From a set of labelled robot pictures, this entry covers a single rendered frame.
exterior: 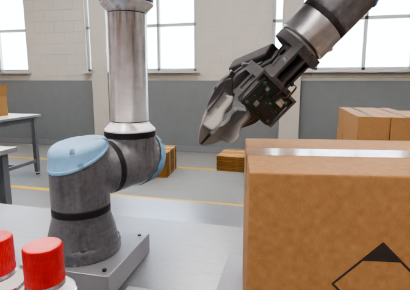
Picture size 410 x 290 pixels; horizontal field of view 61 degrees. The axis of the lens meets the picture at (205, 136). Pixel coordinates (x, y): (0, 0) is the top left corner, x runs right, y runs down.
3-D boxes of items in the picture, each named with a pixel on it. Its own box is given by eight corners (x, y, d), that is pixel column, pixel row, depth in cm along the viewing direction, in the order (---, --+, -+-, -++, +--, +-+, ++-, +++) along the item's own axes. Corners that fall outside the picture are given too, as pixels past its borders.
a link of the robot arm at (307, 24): (294, 2, 52) (326, 39, 56) (273, 25, 53) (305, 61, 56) (316, 5, 46) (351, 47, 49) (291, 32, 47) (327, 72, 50)
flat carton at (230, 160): (216, 170, 474) (216, 155, 471) (224, 162, 524) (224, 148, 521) (263, 174, 456) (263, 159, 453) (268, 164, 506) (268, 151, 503)
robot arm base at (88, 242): (27, 257, 70) (23, 209, 68) (83, 228, 83) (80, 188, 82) (85, 274, 63) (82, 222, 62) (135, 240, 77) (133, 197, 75)
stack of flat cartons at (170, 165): (118, 175, 450) (117, 151, 445) (133, 165, 501) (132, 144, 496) (167, 177, 440) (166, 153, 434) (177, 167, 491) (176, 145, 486)
